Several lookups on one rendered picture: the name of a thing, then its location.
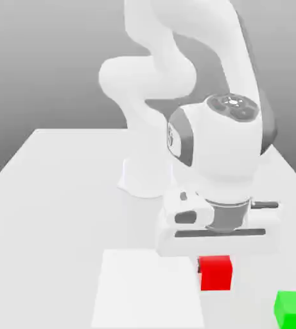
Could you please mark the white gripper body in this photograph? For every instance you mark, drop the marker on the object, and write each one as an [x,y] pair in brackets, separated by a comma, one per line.
[214,243]

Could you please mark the small red cube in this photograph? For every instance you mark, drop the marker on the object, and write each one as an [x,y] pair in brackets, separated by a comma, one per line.
[215,273]

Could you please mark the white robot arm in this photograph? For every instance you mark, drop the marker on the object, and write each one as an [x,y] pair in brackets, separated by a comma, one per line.
[222,144]

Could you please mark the small green cube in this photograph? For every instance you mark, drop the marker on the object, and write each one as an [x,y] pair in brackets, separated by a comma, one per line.
[292,309]

